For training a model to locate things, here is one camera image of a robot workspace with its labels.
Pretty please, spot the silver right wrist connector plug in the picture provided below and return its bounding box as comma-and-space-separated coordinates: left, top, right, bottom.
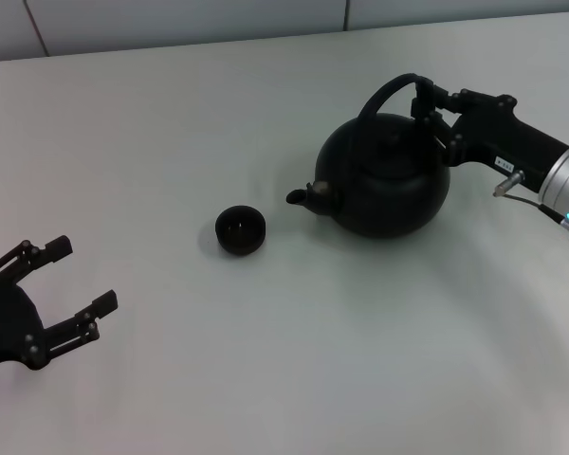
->
492, 170, 525, 198

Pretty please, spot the black round teapot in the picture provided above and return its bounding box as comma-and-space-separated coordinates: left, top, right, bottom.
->
285, 73, 451, 241

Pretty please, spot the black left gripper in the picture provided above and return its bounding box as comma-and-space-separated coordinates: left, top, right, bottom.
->
0, 234, 120, 376

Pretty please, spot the small black teacup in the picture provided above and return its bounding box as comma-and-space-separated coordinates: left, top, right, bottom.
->
214, 204, 268, 259

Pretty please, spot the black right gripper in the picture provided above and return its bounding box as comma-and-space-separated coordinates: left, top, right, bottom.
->
410, 83, 569, 194

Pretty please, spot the thin right wrist cable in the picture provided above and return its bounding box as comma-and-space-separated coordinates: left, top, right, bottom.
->
505, 192, 569, 225

